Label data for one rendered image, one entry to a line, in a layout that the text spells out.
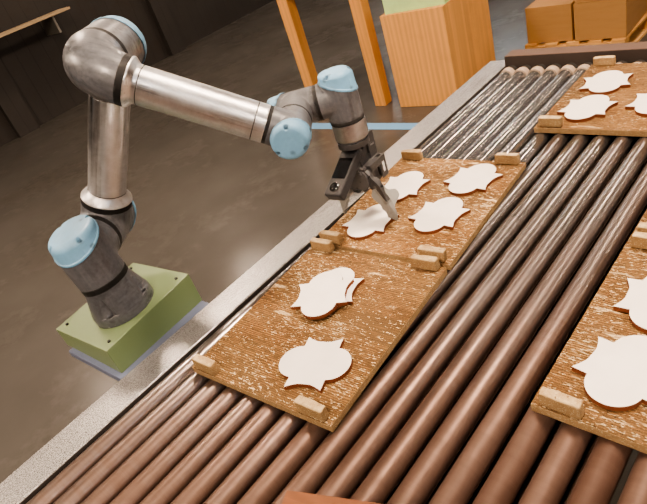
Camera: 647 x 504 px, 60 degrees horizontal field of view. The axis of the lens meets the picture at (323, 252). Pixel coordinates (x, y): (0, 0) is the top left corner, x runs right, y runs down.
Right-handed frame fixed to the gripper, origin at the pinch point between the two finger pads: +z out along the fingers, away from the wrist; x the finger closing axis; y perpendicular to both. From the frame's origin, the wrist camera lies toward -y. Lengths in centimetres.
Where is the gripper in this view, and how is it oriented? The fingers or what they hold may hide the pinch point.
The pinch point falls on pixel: (368, 219)
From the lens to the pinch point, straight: 132.9
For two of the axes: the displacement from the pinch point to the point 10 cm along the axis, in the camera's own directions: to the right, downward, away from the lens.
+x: -7.6, -1.5, 6.3
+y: 5.8, -5.8, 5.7
